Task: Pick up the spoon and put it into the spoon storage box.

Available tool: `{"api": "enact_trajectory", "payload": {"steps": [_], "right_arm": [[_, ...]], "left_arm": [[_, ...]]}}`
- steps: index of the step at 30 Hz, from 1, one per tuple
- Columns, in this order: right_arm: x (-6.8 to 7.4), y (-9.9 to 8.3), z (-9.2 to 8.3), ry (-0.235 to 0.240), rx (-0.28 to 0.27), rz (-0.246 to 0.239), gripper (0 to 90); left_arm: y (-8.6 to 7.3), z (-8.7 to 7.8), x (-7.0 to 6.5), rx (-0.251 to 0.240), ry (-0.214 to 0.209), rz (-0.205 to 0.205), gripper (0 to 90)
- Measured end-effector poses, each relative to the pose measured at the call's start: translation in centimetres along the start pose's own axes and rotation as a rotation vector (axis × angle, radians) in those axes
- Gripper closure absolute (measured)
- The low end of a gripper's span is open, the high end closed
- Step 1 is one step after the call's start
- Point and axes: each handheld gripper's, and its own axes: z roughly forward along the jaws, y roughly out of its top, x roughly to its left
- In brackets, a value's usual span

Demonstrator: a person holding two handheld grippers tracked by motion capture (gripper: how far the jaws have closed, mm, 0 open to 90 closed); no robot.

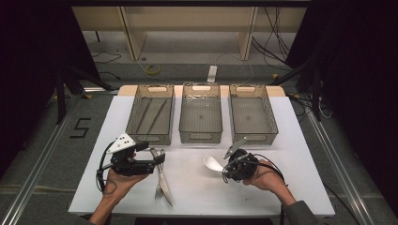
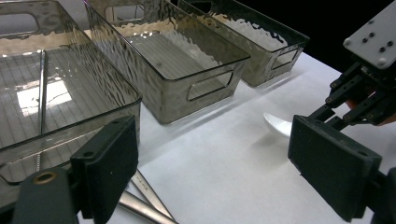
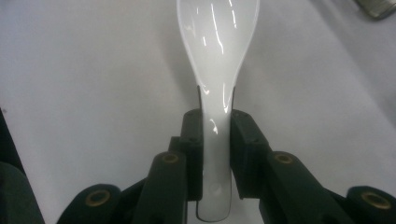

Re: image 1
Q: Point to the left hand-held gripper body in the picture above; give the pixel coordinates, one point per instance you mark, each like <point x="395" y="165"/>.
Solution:
<point x="131" y="168"/>

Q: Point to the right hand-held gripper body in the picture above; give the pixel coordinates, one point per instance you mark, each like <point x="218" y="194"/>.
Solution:
<point x="241" y="168"/>

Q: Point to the grey translucent plastic bin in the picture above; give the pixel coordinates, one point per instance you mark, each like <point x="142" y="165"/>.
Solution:
<point x="252" y="115"/>
<point x="201" y="114"/>
<point x="156" y="125"/>

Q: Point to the metal fork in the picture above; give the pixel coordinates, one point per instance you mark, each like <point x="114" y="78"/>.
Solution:
<point x="159" y="187"/>

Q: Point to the white ceramic spoon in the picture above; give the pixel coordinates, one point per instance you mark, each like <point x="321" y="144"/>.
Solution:
<point x="212" y="163"/>

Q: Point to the metal knife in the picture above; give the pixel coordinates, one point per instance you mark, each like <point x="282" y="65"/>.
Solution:
<point x="167" y="192"/>

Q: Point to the person's left hand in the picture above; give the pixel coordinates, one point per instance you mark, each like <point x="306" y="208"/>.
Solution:
<point x="120" y="186"/>

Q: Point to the person's right hand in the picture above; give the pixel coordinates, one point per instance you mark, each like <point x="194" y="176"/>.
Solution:
<point x="269" y="178"/>

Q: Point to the yellow tape roll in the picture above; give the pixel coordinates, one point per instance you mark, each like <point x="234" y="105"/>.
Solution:
<point x="149" y="69"/>

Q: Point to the black metal stand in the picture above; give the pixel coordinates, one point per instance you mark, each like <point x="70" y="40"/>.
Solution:
<point x="61" y="100"/>
<point x="316" y="100"/>

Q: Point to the white power strip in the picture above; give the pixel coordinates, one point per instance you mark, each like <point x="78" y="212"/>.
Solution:
<point x="212" y="74"/>

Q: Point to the beige wooden shelf unit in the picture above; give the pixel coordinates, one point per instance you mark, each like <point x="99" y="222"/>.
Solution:
<point x="187" y="18"/>

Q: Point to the dark curtain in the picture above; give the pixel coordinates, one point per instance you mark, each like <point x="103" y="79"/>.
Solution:
<point x="359" y="78"/>
<point x="28" y="62"/>

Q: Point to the metal floor rail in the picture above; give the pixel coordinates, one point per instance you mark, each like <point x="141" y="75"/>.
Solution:
<point x="37" y="168"/>
<point x="341" y="168"/>

